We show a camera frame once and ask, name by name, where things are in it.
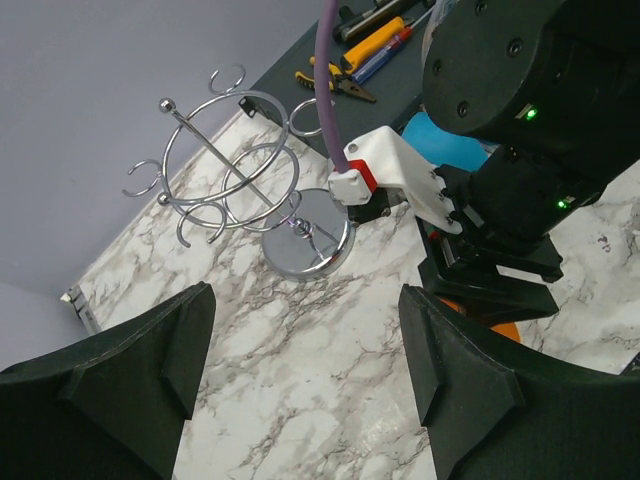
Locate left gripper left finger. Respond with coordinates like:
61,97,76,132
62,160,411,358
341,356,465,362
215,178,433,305
1,282,216,479

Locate round ring chrome glass rack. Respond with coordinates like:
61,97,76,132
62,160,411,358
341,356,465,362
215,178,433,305
122,64,356,281

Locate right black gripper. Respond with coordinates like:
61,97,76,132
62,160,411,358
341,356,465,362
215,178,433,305
418,224,559,325

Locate yellow handled pliers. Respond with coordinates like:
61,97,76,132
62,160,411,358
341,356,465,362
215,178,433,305
294,62,377,104

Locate orange plastic goblet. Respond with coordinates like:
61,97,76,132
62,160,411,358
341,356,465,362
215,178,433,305
439,297,521,343

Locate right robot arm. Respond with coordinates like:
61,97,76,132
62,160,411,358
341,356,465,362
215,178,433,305
420,0,639,326

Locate blue plastic goblet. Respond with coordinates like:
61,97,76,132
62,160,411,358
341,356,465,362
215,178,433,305
402,112,497,172

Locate orange utility knife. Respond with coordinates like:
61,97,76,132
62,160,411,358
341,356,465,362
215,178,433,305
340,16,405,74

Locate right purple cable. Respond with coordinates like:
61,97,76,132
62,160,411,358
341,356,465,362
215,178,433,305
313,0,351,174

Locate black metal tool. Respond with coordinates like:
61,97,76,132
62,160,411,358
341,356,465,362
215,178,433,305
332,0,435,43

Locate dark grey tool tray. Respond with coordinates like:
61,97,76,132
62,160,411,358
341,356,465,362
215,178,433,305
238,1,426,143

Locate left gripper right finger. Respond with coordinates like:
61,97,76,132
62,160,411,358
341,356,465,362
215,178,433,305
398,285,639,479

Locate blue red screwdriver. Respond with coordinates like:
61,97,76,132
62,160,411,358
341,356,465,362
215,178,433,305
351,26,413,85

